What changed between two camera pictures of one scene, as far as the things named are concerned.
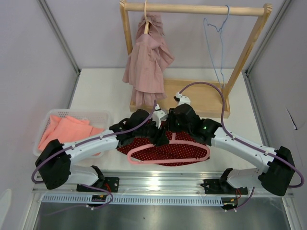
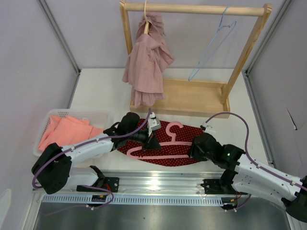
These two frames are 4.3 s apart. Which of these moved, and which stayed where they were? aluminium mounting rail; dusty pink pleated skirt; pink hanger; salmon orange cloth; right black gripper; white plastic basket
Moved: right black gripper; pink hanger
Stayed: salmon orange cloth; white plastic basket; aluminium mounting rail; dusty pink pleated skirt
